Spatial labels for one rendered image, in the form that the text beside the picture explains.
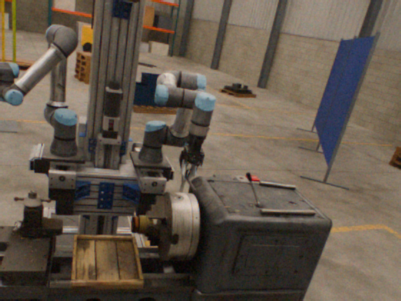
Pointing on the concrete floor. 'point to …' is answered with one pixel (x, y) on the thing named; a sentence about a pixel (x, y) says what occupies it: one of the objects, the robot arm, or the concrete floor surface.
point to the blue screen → (341, 97)
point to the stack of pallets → (82, 67)
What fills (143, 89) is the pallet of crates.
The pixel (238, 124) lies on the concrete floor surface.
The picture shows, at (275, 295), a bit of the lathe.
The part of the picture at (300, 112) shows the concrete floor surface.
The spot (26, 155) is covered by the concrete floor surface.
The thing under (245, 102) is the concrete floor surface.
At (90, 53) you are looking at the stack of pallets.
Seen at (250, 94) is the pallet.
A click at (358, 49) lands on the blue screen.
